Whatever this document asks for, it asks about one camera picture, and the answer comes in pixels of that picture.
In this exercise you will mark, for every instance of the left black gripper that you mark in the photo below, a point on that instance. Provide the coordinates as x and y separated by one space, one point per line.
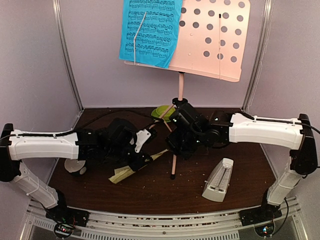
138 164

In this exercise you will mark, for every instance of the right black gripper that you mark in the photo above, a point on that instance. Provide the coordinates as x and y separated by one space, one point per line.
171 140

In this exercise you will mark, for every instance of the yellow paper sheet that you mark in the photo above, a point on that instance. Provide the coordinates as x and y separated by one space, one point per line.
124 172

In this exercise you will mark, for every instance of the pink music stand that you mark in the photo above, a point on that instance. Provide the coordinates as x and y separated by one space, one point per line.
211 40

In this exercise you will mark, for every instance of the blue sheet music paper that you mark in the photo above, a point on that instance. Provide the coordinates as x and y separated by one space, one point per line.
149 33

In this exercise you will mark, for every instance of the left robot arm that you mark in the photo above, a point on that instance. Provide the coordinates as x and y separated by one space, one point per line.
121 141

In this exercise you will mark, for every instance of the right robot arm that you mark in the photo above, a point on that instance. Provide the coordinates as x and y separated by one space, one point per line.
193 129

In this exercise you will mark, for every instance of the green bowl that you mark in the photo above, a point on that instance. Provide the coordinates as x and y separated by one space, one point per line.
161 109

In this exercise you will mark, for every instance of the grey metronome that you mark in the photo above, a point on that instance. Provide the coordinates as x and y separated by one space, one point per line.
217 184

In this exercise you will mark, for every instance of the white bowl dark outside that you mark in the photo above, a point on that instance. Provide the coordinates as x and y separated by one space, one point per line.
75 167

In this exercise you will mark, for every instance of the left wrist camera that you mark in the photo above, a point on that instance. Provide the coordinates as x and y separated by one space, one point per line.
142 137

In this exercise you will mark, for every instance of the aluminium front rail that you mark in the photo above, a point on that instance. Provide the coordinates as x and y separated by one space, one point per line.
219 225

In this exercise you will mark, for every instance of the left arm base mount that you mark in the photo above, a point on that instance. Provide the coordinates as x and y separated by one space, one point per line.
67 220

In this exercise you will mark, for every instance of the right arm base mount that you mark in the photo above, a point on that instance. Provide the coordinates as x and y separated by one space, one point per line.
261 219

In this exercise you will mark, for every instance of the right frame post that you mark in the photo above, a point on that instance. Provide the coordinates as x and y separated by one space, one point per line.
261 50

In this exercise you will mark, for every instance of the frame post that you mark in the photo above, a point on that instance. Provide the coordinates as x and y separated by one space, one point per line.
261 50
65 52

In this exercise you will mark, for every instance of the left frame post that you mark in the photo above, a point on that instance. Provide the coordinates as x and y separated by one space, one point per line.
65 52

